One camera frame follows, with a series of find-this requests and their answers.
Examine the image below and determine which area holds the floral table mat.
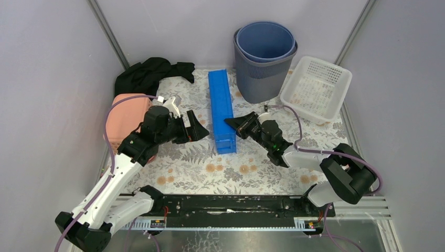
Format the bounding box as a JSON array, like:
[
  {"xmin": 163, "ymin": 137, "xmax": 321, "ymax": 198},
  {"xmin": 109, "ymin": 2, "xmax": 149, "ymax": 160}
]
[{"xmin": 121, "ymin": 69, "xmax": 349, "ymax": 195}]

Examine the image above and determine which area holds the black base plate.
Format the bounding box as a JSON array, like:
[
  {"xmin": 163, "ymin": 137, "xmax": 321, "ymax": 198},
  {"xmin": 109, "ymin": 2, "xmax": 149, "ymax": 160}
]
[{"xmin": 143, "ymin": 194, "xmax": 336, "ymax": 228}]

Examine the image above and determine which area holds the pink plastic basket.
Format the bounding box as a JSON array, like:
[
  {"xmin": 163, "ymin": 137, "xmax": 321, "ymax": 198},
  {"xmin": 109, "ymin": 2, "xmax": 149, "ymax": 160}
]
[{"xmin": 105, "ymin": 98, "xmax": 152, "ymax": 154}]

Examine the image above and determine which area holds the blue divided plastic tray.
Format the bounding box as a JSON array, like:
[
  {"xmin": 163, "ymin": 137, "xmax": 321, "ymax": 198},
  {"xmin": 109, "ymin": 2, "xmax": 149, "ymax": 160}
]
[{"xmin": 208, "ymin": 69, "xmax": 237, "ymax": 154}]

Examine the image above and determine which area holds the white plastic basket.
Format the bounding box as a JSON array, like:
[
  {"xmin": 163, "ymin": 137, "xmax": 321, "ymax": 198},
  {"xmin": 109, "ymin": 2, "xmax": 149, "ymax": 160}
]
[{"xmin": 280, "ymin": 56, "xmax": 353, "ymax": 124}]

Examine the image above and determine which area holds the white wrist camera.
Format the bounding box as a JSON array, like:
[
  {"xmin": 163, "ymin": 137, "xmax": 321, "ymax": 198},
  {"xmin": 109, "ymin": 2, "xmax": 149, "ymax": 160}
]
[
  {"xmin": 157, "ymin": 94, "xmax": 182, "ymax": 118},
  {"xmin": 258, "ymin": 105, "xmax": 272, "ymax": 124}
]

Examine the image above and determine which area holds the blue inner bucket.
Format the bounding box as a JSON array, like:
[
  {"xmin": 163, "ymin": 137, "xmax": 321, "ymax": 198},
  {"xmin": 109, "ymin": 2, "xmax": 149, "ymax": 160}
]
[{"xmin": 235, "ymin": 21, "xmax": 298, "ymax": 63}]

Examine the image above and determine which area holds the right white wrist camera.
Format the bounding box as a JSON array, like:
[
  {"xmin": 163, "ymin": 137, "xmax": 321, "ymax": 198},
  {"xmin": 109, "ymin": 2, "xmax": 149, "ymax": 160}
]
[{"xmin": 258, "ymin": 105, "xmax": 272, "ymax": 124}]

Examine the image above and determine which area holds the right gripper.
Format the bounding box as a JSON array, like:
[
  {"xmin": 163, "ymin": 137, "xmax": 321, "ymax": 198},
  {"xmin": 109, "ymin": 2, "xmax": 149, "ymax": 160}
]
[{"xmin": 224, "ymin": 111, "xmax": 271, "ymax": 152}]

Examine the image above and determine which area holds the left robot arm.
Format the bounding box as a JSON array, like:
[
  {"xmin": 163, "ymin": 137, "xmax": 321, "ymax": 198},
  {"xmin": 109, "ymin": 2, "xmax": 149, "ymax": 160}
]
[{"xmin": 55, "ymin": 106, "xmax": 209, "ymax": 251}]

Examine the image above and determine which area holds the grey waste bin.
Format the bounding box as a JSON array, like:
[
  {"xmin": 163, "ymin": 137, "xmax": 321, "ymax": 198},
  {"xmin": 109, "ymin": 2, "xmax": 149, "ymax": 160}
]
[{"xmin": 233, "ymin": 32, "xmax": 298, "ymax": 103}]

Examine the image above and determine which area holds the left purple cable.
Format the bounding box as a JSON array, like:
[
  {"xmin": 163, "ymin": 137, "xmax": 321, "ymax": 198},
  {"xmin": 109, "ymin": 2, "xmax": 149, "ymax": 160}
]
[{"xmin": 54, "ymin": 94, "xmax": 164, "ymax": 252}]

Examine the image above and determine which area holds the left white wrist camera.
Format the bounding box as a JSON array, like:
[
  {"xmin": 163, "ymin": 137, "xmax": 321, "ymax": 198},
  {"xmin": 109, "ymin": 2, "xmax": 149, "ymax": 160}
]
[{"xmin": 157, "ymin": 94, "xmax": 182, "ymax": 118}]

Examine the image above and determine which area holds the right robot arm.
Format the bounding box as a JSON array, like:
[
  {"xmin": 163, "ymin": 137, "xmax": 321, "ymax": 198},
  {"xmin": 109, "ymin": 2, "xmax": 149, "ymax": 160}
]
[{"xmin": 224, "ymin": 112, "xmax": 378, "ymax": 216}]

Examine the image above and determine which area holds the black cloth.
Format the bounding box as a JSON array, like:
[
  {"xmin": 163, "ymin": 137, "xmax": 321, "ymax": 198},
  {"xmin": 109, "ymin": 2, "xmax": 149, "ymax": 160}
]
[{"xmin": 114, "ymin": 57, "xmax": 195, "ymax": 96}]

